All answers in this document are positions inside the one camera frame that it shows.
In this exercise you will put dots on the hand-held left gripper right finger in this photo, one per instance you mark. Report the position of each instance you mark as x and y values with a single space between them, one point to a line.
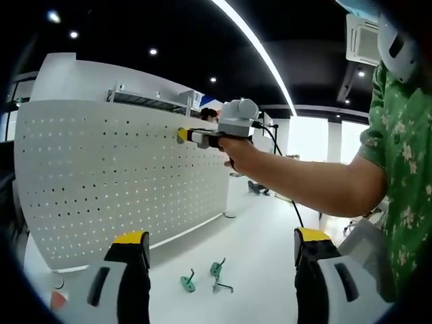
334 290

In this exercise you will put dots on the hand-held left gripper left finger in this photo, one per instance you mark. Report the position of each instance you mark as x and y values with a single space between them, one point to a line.
108 293

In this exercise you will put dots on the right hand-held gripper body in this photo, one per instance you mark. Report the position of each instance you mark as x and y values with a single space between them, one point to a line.
238 118

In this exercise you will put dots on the white perforated mounting plate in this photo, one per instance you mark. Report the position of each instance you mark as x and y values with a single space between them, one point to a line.
118 175

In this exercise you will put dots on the person's right hand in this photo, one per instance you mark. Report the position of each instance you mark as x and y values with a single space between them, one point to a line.
239 155

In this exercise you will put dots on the person's left hand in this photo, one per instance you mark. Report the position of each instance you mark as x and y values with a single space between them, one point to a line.
59 299

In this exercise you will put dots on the grey mesh office chair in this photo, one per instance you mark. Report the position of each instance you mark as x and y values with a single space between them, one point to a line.
366 256

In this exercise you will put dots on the grey metal storage shelf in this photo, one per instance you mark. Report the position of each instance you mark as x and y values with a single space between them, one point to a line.
148 100

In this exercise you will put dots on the long ceiling strip light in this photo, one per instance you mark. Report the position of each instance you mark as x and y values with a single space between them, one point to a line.
260 50

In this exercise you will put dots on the black cloth item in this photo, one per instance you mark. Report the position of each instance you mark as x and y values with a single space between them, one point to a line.
256 188

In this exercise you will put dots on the ceiling air conditioner unit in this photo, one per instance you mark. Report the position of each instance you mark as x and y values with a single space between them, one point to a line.
362 38

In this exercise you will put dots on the white worn device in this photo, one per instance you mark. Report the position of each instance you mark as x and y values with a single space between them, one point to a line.
398 44

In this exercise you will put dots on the black camera stand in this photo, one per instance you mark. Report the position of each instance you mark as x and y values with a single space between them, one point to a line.
275 138

